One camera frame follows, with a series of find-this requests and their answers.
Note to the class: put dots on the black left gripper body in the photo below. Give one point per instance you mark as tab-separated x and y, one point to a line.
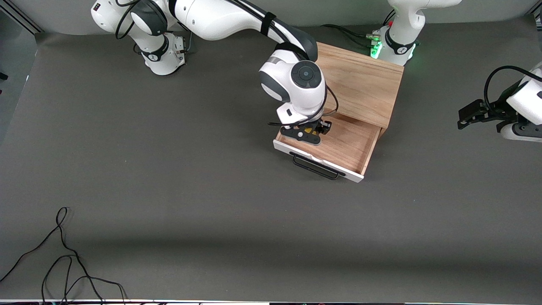
501	113

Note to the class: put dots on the light wooden cabinet box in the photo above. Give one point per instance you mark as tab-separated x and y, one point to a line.
364	76

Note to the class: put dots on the aluminium frame rail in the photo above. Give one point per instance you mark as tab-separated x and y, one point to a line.
21	17

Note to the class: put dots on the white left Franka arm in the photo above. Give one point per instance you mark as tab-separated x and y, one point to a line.
406	25

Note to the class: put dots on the yellow wooden cube block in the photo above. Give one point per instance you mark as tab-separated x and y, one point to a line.
311	130

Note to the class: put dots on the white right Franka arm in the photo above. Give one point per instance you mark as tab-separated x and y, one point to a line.
220	19

